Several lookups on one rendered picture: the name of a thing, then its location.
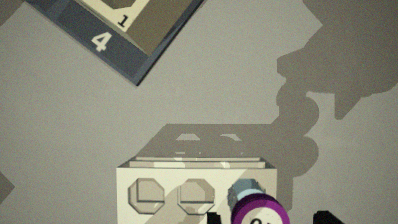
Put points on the cream tube rack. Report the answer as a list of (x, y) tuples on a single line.
[(195, 183)]

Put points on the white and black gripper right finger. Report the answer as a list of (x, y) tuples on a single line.
[(325, 217)]

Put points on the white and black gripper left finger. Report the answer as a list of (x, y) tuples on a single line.
[(213, 218)]

